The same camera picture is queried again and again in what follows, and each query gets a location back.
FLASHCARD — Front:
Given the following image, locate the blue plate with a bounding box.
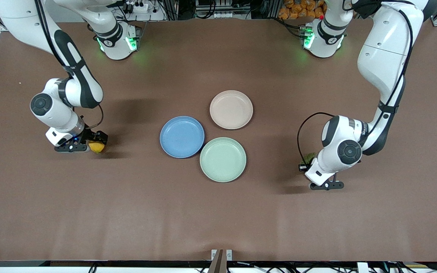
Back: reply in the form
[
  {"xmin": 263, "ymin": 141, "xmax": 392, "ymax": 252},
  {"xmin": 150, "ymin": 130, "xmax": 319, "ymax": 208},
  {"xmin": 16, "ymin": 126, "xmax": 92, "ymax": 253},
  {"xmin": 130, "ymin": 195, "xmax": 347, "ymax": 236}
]
[{"xmin": 160, "ymin": 116, "xmax": 205, "ymax": 159}]

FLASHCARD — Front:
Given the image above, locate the pink plate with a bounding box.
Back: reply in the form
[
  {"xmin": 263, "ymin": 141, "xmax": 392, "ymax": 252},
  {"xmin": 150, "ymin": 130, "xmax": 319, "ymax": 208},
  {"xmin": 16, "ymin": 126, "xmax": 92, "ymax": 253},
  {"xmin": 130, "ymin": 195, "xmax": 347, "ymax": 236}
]
[{"xmin": 209, "ymin": 90, "xmax": 254, "ymax": 130}]

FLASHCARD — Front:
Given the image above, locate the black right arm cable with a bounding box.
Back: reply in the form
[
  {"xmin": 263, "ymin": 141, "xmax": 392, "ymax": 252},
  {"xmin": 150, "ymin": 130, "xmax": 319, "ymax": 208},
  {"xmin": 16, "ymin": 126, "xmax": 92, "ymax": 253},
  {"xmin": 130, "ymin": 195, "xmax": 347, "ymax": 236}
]
[{"xmin": 33, "ymin": 0, "xmax": 104, "ymax": 130}]

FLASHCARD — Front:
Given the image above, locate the white power strip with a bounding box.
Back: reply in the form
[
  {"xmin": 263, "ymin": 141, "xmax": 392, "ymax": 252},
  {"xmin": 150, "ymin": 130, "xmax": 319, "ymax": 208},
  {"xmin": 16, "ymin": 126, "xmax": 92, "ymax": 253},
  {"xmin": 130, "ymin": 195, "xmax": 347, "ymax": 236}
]
[{"xmin": 122, "ymin": 0, "xmax": 149, "ymax": 13}]

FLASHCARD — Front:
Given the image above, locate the metal bracket with pole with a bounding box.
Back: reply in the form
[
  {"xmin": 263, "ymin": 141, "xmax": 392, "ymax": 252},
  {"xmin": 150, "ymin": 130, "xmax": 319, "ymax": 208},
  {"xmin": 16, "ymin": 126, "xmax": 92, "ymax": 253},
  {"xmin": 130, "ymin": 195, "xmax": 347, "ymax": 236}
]
[{"xmin": 208, "ymin": 249, "xmax": 233, "ymax": 273}]

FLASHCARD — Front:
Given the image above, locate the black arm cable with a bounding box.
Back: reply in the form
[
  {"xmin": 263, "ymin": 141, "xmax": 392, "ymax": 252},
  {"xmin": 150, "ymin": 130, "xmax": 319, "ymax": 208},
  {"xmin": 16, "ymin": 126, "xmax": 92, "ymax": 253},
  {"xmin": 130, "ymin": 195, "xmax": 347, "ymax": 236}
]
[
  {"xmin": 33, "ymin": 0, "xmax": 104, "ymax": 130},
  {"xmin": 297, "ymin": 9, "xmax": 415, "ymax": 168}
]

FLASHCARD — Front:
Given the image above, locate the light green plate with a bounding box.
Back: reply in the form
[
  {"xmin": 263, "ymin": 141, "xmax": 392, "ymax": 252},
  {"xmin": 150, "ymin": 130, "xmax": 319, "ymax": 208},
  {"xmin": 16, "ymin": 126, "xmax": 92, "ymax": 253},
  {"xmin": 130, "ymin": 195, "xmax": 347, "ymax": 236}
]
[{"xmin": 200, "ymin": 137, "xmax": 247, "ymax": 183}]

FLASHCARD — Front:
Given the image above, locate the orange snack bag pile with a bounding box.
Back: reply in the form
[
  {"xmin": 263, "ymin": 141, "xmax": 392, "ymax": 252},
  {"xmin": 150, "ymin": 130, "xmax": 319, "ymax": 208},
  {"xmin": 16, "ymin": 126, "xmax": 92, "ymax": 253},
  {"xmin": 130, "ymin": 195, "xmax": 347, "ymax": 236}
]
[{"xmin": 278, "ymin": 0, "xmax": 326, "ymax": 20}]

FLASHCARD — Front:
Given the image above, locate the black floor cable bundle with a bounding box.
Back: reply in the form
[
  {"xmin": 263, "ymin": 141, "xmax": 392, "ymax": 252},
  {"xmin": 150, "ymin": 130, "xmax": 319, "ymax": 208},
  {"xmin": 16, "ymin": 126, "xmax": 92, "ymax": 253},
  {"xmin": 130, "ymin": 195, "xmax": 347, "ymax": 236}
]
[{"xmin": 387, "ymin": 253, "xmax": 437, "ymax": 273}]

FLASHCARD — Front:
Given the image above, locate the black base cable bundle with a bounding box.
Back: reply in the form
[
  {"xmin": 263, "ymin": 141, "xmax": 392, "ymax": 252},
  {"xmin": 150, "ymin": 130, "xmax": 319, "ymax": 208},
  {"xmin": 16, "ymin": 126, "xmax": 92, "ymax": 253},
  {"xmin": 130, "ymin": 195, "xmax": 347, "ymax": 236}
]
[{"xmin": 275, "ymin": 16, "xmax": 304, "ymax": 38}]

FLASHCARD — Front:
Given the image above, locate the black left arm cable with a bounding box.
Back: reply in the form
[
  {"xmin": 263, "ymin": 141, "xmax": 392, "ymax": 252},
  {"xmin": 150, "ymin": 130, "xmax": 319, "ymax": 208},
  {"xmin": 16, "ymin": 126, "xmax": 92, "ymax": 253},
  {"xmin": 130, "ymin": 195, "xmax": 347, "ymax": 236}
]
[{"xmin": 297, "ymin": 9, "xmax": 415, "ymax": 168}]

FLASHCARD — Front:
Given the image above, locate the brown table cover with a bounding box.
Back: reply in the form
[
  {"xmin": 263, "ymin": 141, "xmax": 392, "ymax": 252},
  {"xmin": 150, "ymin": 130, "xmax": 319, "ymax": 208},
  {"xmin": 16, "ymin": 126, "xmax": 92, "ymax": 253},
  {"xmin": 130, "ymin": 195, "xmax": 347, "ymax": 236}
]
[{"xmin": 0, "ymin": 19, "xmax": 437, "ymax": 262}]

